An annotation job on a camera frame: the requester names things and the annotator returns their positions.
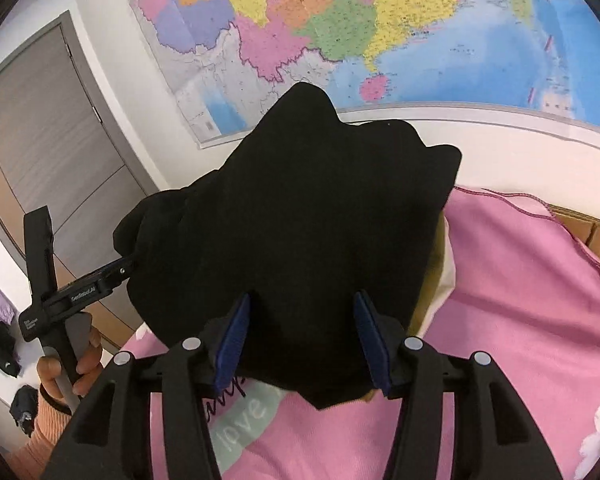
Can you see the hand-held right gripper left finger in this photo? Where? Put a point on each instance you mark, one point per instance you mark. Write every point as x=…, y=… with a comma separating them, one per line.
x=232, y=345

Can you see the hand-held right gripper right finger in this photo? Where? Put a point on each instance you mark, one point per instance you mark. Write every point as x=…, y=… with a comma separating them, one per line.
x=375, y=345

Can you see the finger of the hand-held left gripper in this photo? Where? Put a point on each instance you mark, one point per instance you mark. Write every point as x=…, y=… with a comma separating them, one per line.
x=117, y=270

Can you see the black coat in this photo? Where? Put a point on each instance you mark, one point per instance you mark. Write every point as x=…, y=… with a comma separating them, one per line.
x=305, y=210

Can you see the person's left forearm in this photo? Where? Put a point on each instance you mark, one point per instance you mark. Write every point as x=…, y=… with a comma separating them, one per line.
x=40, y=430

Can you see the person's left hand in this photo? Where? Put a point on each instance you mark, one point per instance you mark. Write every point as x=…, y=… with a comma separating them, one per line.
x=87, y=370

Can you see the white cloth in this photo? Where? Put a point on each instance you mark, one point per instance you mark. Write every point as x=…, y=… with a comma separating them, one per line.
x=445, y=295

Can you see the pink flower printed blanket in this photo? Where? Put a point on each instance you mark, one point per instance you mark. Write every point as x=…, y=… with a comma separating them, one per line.
x=505, y=310

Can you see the grey door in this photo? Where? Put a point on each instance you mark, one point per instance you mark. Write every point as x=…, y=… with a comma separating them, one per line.
x=45, y=135

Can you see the small black bag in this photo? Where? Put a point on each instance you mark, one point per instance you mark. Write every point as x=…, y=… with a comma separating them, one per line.
x=24, y=410

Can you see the cardboard box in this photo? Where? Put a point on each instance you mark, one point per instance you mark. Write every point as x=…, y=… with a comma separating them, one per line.
x=590, y=230

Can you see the colourful wall map poster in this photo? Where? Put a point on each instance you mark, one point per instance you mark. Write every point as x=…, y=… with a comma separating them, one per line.
x=380, y=25

